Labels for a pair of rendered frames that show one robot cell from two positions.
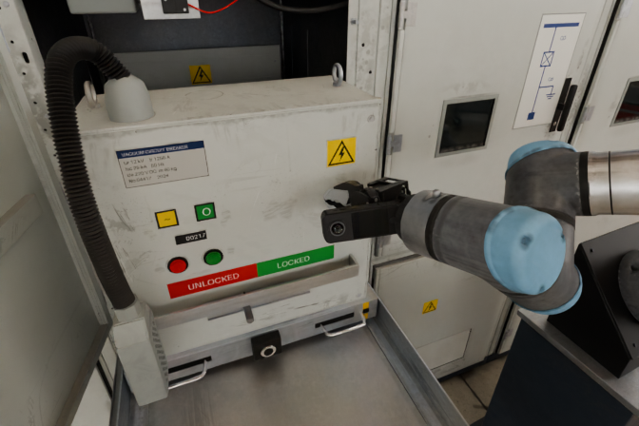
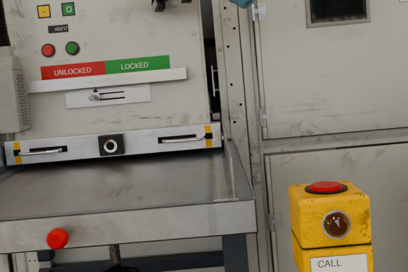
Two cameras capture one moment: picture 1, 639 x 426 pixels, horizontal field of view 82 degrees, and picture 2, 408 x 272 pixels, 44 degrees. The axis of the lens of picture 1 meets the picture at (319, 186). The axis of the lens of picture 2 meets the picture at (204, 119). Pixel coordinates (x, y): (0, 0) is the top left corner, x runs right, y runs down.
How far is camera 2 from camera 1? 0.92 m
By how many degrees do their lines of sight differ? 31
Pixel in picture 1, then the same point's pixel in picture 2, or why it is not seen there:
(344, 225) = not seen: outside the picture
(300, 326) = (142, 136)
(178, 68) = not seen: hidden behind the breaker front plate
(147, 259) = (30, 42)
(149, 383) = (8, 111)
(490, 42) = not seen: outside the picture
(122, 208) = (19, 0)
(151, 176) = not seen: outside the picture
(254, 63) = not seen: hidden behind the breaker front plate
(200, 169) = not seen: outside the picture
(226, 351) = (79, 144)
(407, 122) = not seen: outside the picture
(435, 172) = (313, 44)
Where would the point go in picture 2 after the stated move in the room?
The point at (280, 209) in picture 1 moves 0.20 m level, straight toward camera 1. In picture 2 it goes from (121, 14) to (81, 5)
